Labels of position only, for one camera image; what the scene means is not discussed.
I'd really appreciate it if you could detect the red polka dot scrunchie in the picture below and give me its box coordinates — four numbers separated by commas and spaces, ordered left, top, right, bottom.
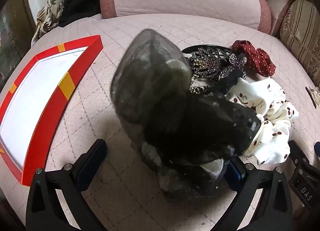
231, 40, 277, 76

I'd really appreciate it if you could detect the black fabric hair tie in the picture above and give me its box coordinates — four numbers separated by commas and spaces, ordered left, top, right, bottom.
209, 69, 247, 94

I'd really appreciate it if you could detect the leopard print hair tie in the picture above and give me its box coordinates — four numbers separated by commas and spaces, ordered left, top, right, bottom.
189, 81, 213, 95

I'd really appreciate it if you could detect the leaf shaped rhinestone hair clip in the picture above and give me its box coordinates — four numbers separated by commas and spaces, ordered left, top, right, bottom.
186, 47, 232, 79

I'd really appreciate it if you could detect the red tray with white inside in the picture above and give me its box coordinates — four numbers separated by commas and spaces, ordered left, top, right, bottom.
0, 34, 103, 187

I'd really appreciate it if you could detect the hair clip with beige bow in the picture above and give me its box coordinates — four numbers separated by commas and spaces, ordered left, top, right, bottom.
305, 86, 320, 108

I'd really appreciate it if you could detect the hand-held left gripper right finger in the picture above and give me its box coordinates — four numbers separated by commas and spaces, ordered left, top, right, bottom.
224, 157, 302, 231

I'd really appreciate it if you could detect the pink quilted sofa seat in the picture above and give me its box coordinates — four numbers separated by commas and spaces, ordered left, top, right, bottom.
0, 13, 320, 231

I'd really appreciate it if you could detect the white cherry print scrunchie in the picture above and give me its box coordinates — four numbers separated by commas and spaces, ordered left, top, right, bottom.
202, 77, 300, 179

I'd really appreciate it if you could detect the floral patterned cloth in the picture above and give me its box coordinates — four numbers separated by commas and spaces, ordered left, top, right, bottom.
31, 0, 66, 44

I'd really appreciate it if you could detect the black headband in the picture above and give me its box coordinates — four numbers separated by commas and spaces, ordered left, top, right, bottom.
182, 44, 234, 54

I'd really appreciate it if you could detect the black rhinestone bow hair clip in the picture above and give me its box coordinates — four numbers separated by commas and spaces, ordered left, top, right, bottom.
217, 53, 248, 82

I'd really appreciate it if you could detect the brown striped cushion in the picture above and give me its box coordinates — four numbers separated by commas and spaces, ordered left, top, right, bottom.
279, 0, 320, 82

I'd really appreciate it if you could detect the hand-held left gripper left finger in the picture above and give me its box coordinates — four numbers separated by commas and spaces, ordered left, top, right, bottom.
26, 139, 108, 231

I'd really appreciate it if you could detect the dark mesh hair accessory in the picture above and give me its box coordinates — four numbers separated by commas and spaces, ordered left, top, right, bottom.
110, 29, 263, 203

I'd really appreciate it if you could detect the black cloth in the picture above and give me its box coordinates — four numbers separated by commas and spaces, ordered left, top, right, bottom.
59, 0, 118, 28

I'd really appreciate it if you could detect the pink bolster cushion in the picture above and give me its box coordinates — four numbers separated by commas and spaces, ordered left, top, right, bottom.
100, 0, 272, 32

